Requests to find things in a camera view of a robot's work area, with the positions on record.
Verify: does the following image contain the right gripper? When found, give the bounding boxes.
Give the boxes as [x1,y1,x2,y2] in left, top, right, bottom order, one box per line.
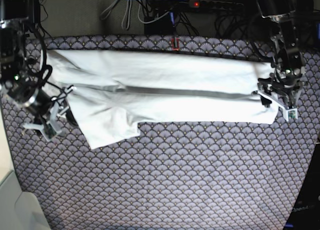
[4,82,76,134]

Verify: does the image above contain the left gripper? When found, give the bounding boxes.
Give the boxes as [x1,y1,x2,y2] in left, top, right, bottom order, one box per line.
[253,73,306,110]

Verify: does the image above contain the white T-shirt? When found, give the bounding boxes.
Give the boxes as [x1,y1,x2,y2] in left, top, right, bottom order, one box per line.
[47,50,279,149]

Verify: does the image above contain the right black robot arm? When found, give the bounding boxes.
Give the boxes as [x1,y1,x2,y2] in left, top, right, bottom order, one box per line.
[0,0,77,140]

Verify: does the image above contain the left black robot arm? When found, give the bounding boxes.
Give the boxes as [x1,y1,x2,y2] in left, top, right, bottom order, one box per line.
[256,0,306,111]

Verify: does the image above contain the red table clamp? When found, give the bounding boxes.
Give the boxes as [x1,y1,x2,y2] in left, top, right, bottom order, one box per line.
[171,37,180,51]

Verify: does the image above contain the black power strip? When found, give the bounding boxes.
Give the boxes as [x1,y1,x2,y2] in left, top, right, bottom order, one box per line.
[188,0,244,10]

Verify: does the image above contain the patterned purple table cloth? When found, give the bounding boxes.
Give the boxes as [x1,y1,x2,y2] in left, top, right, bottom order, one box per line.
[1,48,320,230]

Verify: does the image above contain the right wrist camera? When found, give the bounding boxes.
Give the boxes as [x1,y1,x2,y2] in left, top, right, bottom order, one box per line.
[44,105,62,141]

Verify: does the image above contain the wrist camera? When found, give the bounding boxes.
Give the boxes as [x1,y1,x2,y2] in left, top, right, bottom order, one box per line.
[44,105,62,141]
[282,108,298,122]

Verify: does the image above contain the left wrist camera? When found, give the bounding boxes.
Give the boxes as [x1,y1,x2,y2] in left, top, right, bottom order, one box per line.
[282,108,298,122]

